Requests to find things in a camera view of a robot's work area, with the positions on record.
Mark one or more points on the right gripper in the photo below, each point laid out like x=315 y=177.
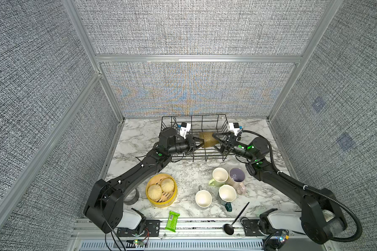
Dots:
x=233 y=143

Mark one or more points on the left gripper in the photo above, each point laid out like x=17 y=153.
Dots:
x=190 y=145

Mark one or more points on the black wire dish rack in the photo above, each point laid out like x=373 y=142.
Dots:
x=194 y=135

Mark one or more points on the light green mug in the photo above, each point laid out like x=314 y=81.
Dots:
x=219 y=177

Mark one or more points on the grey mug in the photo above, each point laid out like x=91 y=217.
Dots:
x=203 y=198

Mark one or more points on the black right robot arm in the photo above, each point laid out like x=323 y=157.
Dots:
x=321 y=214

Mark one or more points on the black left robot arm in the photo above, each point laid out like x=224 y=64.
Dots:
x=106 y=201

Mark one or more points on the pink iridescent mug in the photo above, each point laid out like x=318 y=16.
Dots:
x=236 y=178

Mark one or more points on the dark green mug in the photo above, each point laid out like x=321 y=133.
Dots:
x=226 y=195

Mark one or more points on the steamed bun right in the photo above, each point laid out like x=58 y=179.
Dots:
x=167 y=185

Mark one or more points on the steamed bun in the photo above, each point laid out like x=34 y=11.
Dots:
x=155 y=192
x=167 y=185

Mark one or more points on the steamed bun left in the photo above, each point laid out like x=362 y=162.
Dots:
x=155 y=192

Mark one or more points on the black ladle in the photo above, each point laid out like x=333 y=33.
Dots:
x=229 y=228

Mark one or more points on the green snack packet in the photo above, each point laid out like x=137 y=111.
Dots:
x=172 y=221

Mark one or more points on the grey tape roll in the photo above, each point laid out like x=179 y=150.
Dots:
x=132 y=198

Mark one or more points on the small circuit board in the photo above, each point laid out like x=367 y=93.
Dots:
x=282 y=238

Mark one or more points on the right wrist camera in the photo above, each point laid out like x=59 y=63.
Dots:
x=235 y=128

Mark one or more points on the aluminium front rail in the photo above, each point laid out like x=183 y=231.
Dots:
x=192 y=234

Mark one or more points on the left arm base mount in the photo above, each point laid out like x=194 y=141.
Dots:
x=134 y=223

